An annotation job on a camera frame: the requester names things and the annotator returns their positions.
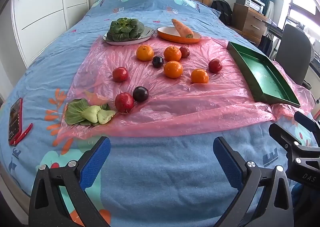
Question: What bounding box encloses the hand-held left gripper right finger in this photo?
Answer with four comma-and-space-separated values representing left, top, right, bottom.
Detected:
212, 136, 294, 227

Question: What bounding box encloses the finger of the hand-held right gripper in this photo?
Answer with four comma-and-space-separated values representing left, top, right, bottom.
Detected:
294, 111, 320, 140
269, 123, 304, 153

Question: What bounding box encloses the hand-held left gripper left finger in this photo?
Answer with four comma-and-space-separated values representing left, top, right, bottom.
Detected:
29, 136, 112, 227

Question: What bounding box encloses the green metal tray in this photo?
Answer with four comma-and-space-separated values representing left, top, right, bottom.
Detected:
226, 41, 301, 108

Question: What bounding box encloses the orange mandarin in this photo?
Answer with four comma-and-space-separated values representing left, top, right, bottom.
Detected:
191, 68, 209, 84
136, 45, 154, 62
164, 60, 183, 79
164, 46, 182, 62

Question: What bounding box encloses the pale green bok choy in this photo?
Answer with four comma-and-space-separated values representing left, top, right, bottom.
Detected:
64, 98, 117, 126

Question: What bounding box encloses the grey chair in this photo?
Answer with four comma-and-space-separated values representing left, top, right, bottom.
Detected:
272, 24, 315, 90

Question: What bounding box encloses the pink plastic sheet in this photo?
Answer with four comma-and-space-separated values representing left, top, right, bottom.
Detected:
57, 33, 316, 140

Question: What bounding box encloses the red pen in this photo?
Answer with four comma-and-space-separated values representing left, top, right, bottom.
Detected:
10, 123, 33, 146

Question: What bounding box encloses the dark blue bag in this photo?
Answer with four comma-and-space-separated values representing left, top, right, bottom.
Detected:
259, 34, 274, 50

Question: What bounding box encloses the red phone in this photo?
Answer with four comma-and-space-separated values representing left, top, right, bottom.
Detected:
8, 98, 23, 142

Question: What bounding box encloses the grey desk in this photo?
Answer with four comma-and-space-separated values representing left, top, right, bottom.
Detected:
265, 19, 285, 35

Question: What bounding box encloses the wooden drawer cabinet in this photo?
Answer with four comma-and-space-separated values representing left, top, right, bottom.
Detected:
231, 3, 268, 40

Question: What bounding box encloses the grey printer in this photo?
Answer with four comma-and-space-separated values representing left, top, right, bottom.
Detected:
236, 0, 265, 13

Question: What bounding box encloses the black backpack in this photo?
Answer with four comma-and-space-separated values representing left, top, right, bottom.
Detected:
211, 0, 233, 26

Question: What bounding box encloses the dark green bok choy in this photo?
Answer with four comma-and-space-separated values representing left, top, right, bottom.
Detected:
107, 18, 145, 42

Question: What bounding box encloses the carrot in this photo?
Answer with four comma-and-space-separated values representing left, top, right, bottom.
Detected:
171, 19, 194, 38

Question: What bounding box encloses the orange oval dish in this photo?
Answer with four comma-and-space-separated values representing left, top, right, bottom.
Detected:
157, 27, 202, 44

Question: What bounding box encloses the white patterned plate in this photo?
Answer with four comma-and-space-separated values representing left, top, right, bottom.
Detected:
103, 26, 155, 46

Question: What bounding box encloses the white wardrobe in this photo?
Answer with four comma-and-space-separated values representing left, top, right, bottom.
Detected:
11, 0, 90, 63

